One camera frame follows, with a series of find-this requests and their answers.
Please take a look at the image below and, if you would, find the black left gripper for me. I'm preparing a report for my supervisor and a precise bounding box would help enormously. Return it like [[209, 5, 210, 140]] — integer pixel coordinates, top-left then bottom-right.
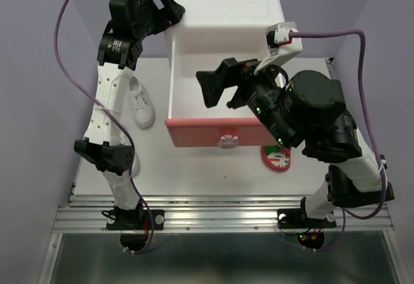
[[133, 0, 184, 39]]

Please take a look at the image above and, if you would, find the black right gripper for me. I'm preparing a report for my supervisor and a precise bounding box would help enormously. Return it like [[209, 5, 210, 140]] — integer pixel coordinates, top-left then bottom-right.
[[199, 52, 300, 150]]

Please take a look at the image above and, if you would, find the pink drawer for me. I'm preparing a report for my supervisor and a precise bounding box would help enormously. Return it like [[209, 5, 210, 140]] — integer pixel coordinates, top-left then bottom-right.
[[165, 34, 276, 147]]

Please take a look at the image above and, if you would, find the red patterned sandal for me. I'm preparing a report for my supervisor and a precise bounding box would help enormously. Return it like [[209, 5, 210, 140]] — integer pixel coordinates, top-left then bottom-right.
[[260, 146, 291, 172]]

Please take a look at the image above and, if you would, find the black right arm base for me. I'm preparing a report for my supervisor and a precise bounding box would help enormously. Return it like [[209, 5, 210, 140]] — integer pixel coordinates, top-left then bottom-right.
[[277, 208, 336, 231]]

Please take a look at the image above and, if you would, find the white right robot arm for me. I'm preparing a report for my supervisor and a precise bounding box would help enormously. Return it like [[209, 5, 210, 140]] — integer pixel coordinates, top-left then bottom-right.
[[196, 58, 395, 226]]

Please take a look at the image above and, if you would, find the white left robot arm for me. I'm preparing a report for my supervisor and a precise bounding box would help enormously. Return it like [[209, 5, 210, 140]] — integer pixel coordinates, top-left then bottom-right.
[[74, 0, 185, 228]]

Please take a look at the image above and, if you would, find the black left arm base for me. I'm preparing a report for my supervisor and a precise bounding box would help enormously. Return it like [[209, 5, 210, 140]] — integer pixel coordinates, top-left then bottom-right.
[[101, 204, 165, 231]]

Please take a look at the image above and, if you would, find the white sneaker far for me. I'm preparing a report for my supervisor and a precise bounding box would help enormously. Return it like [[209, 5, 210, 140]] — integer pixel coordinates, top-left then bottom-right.
[[127, 77, 155, 129]]

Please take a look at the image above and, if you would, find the white sneaker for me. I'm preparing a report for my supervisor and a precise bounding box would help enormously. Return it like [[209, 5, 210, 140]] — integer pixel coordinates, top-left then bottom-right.
[[127, 77, 155, 129], [127, 153, 140, 177]]

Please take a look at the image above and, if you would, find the white sneaker near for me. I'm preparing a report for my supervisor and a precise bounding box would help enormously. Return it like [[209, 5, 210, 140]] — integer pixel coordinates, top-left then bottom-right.
[[127, 153, 140, 177]]

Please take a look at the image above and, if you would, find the white shoe cabinet frame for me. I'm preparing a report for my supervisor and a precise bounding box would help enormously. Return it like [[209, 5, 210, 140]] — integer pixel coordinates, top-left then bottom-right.
[[163, 0, 287, 71]]

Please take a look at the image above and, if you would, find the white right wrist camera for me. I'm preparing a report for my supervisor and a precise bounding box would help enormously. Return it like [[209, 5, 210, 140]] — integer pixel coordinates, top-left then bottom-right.
[[254, 22, 303, 75]]

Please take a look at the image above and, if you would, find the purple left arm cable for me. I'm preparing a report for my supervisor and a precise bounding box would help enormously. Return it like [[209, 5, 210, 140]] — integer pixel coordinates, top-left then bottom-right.
[[53, 0, 155, 255]]

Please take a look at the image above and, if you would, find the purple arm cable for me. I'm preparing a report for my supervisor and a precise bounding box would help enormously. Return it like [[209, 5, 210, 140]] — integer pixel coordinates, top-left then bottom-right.
[[53, 0, 155, 255], [287, 28, 389, 254]]

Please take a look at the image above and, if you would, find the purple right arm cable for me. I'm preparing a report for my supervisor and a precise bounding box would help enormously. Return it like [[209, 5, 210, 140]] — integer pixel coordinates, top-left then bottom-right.
[[287, 28, 389, 254]]

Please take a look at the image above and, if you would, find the aluminium mounting rail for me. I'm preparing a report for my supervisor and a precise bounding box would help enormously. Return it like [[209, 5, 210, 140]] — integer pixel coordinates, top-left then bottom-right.
[[53, 195, 395, 233]]

